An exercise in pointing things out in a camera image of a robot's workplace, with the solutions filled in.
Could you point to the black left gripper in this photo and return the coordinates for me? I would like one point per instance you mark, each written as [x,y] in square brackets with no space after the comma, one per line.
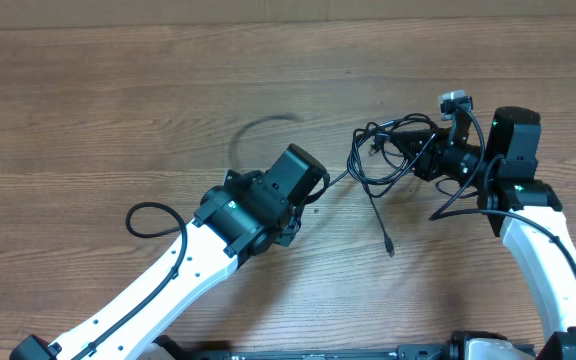
[289,231]

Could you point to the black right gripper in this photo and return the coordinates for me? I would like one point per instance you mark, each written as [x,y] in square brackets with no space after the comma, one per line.
[427,158]

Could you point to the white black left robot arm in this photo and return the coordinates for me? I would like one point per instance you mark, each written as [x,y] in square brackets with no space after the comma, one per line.
[239,219]

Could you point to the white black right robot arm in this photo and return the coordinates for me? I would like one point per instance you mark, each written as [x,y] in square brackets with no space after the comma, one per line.
[524,212]

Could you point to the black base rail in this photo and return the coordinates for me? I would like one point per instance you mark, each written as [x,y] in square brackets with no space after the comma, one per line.
[459,346]

